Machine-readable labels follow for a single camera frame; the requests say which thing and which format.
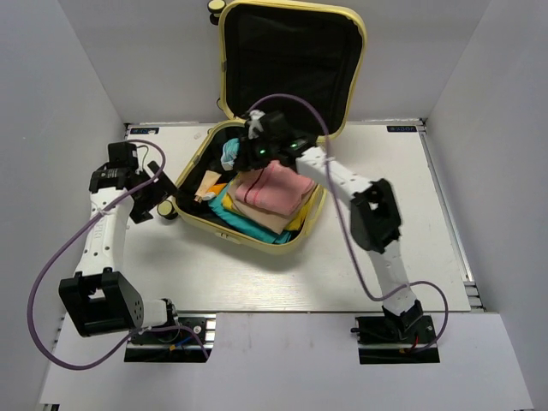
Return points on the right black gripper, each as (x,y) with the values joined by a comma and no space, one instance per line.
(247,160)

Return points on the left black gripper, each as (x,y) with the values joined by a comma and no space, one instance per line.
(162,190)

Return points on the pink striped towel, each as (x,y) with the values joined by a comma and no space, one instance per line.
(275,188)

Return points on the teal cat-ear headphones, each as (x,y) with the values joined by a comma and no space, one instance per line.
(230,159)

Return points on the orange sunscreen tube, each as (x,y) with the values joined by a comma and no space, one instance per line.
(214,191)

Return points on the teal cloth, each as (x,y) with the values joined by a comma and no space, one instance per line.
(248,227)

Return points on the yellow suitcase with black lining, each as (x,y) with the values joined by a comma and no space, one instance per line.
(300,58)

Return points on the yellow cloth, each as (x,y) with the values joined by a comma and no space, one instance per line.
(303,209)

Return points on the beige cosmetic tube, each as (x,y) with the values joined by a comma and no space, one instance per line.
(209,179)

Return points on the beige cloth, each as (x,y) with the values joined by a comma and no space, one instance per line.
(272,221)

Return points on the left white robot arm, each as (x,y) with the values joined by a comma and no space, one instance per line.
(98,297)

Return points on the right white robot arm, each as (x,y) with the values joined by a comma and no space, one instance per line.
(374,216)

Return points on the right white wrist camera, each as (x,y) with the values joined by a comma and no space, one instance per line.
(254,125)

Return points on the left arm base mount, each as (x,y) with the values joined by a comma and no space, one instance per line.
(191,343)

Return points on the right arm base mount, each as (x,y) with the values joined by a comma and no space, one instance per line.
(380,344)

